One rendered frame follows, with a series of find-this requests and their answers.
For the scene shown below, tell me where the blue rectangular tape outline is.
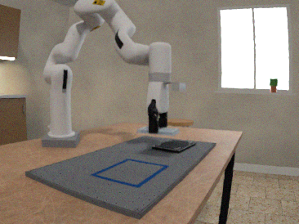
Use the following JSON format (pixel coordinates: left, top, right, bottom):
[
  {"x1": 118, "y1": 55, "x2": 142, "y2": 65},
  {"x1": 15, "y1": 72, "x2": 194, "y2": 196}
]
[{"x1": 91, "y1": 159, "x2": 168, "y2": 188}]

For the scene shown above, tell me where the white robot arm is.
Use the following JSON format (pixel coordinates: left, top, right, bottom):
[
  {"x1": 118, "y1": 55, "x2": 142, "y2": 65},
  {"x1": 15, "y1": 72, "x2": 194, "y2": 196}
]
[{"x1": 43, "y1": 0, "x2": 186, "y2": 139}]

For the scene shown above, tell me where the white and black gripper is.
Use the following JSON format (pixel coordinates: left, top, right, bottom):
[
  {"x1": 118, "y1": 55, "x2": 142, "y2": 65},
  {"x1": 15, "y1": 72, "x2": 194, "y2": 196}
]
[{"x1": 146, "y1": 82, "x2": 170, "y2": 133}]

